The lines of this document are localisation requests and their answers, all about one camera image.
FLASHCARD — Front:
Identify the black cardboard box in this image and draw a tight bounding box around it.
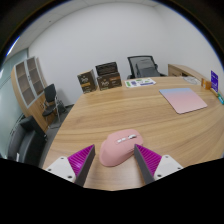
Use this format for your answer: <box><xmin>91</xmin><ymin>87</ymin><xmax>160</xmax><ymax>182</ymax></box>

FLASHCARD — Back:
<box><xmin>95</xmin><ymin>61</ymin><xmax>119</xmax><ymax>77</ymax></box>

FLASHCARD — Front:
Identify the wooden side desk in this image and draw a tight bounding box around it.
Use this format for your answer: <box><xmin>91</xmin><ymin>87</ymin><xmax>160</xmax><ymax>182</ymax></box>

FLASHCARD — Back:
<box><xmin>167</xmin><ymin>63</ymin><xmax>206</xmax><ymax>83</ymax></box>

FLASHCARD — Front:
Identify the pink-blue gradient mouse pad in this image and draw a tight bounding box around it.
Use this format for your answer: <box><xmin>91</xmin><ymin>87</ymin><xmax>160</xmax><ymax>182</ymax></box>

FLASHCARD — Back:
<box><xmin>158</xmin><ymin>87</ymin><xmax>208</xmax><ymax>115</ymax></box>

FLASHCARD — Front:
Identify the small orange box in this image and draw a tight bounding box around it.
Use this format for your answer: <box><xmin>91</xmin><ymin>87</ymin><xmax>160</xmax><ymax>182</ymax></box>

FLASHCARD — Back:
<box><xmin>200</xmin><ymin>77</ymin><xmax>212</xmax><ymax>90</ymax></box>

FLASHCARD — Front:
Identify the wooden shelf cabinet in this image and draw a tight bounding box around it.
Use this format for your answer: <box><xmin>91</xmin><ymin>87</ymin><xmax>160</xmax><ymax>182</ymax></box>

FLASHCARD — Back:
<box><xmin>10</xmin><ymin>55</ymin><xmax>51</xmax><ymax>133</ymax></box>

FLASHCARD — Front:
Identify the purple sign card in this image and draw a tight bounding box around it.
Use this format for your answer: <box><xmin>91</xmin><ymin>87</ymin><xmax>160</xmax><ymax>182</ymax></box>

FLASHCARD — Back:
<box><xmin>210</xmin><ymin>69</ymin><xmax>220</xmax><ymax>93</ymax></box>

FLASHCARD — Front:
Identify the wide brown cardboard box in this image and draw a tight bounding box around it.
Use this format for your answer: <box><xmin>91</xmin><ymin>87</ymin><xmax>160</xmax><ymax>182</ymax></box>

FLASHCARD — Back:
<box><xmin>96</xmin><ymin>71</ymin><xmax>123</xmax><ymax>91</ymax></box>

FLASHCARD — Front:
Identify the black mesh office chair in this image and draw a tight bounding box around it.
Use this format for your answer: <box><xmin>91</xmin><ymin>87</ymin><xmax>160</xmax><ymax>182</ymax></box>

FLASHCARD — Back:
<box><xmin>126</xmin><ymin>55</ymin><xmax>167</xmax><ymax>80</ymax></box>

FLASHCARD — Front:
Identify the grey backpack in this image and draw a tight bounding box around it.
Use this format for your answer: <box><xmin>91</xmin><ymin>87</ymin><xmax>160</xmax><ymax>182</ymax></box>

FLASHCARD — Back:
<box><xmin>134</xmin><ymin>63</ymin><xmax>162</xmax><ymax>79</ymax></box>

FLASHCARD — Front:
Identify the black visitor chair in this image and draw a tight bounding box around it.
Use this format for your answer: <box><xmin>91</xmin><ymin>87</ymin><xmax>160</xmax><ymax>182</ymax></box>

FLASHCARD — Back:
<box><xmin>42</xmin><ymin>83</ymin><xmax>67</xmax><ymax>124</ymax></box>

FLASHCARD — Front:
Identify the teal card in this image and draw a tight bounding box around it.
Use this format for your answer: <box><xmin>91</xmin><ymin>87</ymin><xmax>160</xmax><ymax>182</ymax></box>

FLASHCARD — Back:
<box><xmin>216</xmin><ymin>92</ymin><xmax>224</xmax><ymax>105</ymax></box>

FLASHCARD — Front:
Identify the pink computer mouse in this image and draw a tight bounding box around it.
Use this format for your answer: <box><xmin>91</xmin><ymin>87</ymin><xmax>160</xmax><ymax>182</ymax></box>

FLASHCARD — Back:
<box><xmin>99</xmin><ymin>129</ymin><xmax>145</xmax><ymax>168</ymax></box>

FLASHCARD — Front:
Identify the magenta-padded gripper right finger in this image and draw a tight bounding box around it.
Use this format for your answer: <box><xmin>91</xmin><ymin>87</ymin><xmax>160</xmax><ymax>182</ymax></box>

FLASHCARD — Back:
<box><xmin>133</xmin><ymin>143</ymin><xmax>184</xmax><ymax>185</ymax></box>

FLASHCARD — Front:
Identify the white printed sticker sheet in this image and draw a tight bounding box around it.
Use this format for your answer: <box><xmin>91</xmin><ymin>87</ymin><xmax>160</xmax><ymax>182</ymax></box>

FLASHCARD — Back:
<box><xmin>124</xmin><ymin>77</ymin><xmax>157</xmax><ymax>89</ymax></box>

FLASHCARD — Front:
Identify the black leather sofa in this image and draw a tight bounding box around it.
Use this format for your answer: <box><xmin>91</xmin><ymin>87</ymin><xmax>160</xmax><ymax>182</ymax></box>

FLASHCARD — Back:
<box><xmin>7</xmin><ymin>114</ymin><xmax>48</xmax><ymax>168</ymax></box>

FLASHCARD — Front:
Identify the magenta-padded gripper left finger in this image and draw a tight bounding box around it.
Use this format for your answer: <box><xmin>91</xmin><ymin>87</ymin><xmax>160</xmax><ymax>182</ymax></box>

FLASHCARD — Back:
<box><xmin>44</xmin><ymin>143</ymin><xmax>97</xmax><ymax>188</ymax></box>

